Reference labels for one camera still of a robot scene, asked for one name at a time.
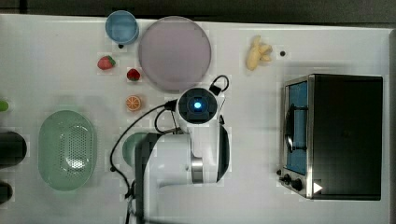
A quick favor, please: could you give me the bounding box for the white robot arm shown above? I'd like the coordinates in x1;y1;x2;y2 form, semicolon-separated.
134;86;230;224

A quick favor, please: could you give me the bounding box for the green plastic strainer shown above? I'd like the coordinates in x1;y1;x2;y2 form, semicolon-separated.
38;110;97;191

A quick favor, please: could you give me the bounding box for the purple plate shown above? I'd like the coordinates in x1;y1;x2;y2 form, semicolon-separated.
138;16;211;92

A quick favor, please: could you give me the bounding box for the toy orange slice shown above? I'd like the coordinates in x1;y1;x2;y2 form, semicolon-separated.
125;95;142;112

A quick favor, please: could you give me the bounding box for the small red strawberry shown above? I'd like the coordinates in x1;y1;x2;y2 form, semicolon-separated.
127;68;141;81

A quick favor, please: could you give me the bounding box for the green mug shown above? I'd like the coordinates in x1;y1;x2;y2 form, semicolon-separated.
122;133;147;167

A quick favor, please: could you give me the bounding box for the toy banana bunch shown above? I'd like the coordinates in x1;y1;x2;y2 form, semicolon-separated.
246;35;272;71

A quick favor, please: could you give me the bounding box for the toy strawberry with leaves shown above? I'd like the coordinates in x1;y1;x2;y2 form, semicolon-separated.
97;55;116;70

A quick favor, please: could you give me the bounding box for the blue bowl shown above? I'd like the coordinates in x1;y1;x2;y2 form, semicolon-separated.
105;10;139;45

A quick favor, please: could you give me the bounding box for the black toaster oven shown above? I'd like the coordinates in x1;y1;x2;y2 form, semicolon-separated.
276;74;383;201

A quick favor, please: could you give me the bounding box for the black cylinder upper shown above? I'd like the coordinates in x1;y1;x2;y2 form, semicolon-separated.
0;132;27;169

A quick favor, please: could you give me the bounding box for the black cylinder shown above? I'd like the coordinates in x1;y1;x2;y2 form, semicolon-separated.
0;132;27;169
0;182;13;204

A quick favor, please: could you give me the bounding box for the black cylinder lower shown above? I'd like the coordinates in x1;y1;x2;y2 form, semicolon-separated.
0;182;13;204

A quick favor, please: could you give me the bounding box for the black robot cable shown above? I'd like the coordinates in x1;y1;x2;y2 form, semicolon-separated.
109;74;231;224

